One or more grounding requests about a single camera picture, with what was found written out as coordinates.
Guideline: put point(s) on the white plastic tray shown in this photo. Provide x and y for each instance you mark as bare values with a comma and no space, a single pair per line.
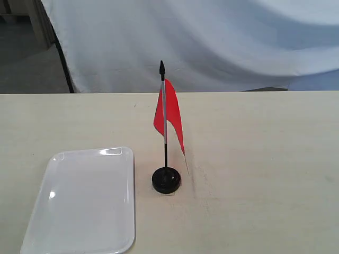
86,204

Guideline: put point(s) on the black backdrop stand pole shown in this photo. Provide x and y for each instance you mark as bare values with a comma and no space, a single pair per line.
64,66

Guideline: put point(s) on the black round flag base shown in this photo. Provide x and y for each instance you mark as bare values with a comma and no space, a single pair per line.
166,180

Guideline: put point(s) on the white backdrop cloth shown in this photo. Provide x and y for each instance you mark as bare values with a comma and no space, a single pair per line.
206,46

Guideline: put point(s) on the red flag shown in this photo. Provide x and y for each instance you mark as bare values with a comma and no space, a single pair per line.
168,109

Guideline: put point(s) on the beige cabinet in background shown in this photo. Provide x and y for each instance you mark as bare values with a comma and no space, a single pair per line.
12,10

